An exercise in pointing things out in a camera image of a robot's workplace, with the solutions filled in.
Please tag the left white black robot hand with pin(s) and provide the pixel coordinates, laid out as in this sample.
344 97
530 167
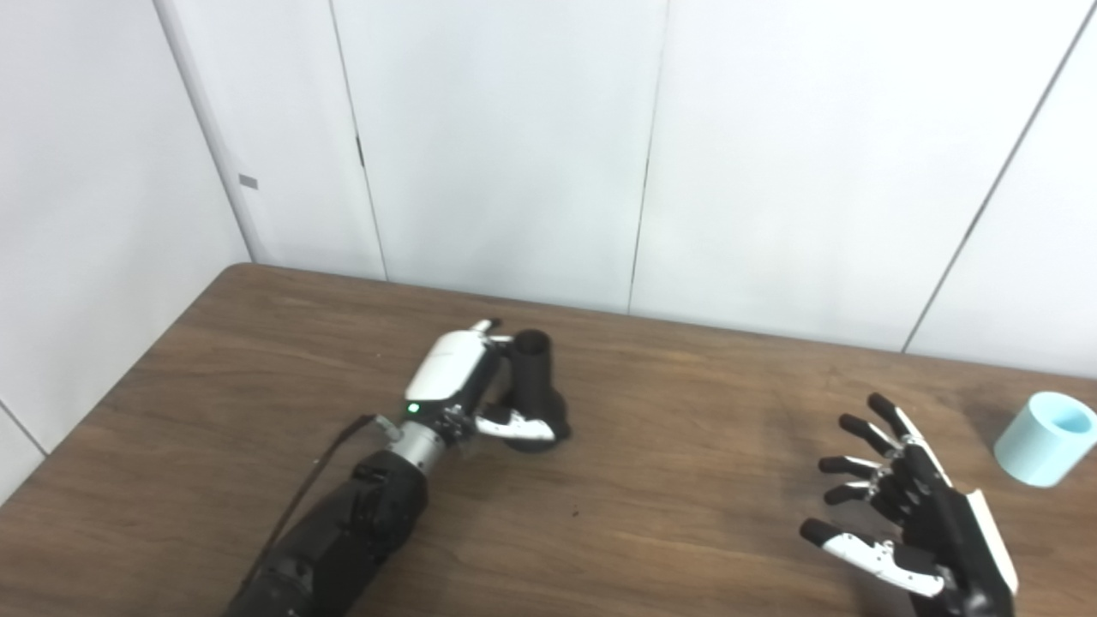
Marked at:
446 368

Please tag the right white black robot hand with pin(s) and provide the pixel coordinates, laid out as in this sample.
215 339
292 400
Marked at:
956 540

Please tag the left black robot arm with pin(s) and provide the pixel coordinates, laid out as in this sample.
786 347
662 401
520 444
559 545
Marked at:
343 540

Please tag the black peg stand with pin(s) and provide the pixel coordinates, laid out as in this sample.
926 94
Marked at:
536 381

